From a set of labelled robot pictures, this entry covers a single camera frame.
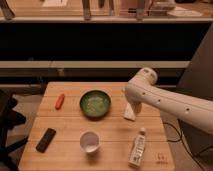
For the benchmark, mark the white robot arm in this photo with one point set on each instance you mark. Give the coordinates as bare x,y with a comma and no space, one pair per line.
195,111

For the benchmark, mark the white tube bottle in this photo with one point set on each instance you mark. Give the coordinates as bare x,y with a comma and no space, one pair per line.
138,148

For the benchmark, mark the white sponge block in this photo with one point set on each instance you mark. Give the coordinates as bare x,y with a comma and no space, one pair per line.
129,113

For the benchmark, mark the green ceramic bowl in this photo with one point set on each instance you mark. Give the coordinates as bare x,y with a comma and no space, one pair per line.
95,104

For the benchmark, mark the orange carrot toy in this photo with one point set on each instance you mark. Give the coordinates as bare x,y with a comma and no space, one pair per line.
59,101

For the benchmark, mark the white paper cup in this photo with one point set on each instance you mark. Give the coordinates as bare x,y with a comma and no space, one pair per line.
89,142

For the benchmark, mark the black office chair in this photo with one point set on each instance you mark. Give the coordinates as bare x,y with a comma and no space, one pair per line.
8,120

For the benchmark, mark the black phone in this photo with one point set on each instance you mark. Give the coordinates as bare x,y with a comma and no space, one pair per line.
45,140

